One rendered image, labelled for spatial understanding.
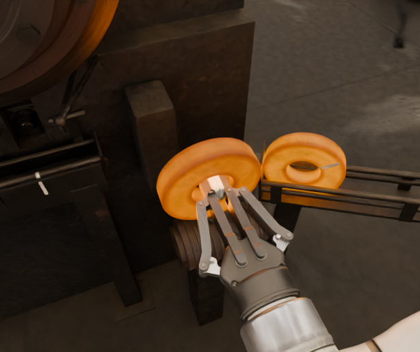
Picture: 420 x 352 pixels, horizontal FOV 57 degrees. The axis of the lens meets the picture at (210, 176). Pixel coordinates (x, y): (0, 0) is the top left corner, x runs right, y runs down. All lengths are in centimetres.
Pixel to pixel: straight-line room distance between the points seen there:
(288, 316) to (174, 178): 22
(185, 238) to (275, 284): 44
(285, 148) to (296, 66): 156
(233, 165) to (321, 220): 106
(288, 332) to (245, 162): 23
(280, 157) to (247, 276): 31
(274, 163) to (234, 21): 29
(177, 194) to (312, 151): 28
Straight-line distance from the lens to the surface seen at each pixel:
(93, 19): 60
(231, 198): 52
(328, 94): 209
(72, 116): 80
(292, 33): 251
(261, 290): 44
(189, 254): 86
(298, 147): 70
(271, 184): 76
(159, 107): 72
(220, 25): 80
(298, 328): 43
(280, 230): 50
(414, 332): 43
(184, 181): 52
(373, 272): 152
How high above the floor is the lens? 127
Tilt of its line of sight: 51 degrees down
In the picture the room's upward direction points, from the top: straight up
